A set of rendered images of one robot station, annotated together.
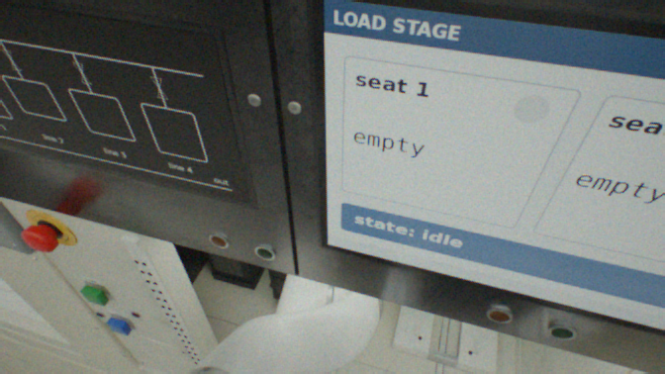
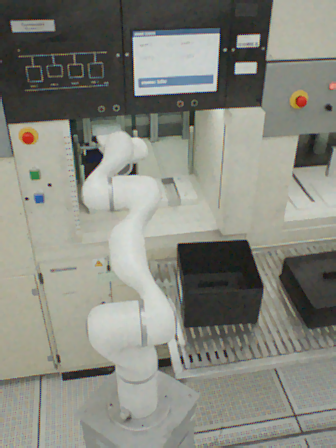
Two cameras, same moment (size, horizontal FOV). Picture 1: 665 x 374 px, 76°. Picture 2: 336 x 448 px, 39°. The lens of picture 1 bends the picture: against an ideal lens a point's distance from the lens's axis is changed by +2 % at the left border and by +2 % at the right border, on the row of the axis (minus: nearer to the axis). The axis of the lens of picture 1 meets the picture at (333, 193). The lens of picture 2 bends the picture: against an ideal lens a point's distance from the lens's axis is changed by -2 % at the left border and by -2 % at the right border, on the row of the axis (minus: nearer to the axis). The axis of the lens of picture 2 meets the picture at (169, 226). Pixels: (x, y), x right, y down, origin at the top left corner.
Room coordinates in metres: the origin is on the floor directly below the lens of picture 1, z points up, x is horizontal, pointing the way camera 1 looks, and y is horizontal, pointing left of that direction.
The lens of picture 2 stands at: (-1.20, 0.62, 2.07)
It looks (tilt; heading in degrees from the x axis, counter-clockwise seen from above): 36 degrees down; 332
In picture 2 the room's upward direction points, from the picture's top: straight up
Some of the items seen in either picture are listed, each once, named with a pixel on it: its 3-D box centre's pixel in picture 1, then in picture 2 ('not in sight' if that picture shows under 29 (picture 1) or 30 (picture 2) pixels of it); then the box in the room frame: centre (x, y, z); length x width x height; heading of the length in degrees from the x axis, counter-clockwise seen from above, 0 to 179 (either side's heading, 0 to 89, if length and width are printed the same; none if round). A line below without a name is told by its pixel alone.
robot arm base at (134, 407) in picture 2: not in sight; (137, 385); (-0.41, 0.31, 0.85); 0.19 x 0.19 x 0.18
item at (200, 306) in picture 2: not in sight; (216, 282); (-0.13, -0.15, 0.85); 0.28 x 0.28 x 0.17; 67
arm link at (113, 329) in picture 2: not in sight; (122, 340); (-0.40, 0.34, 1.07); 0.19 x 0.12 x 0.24; 70
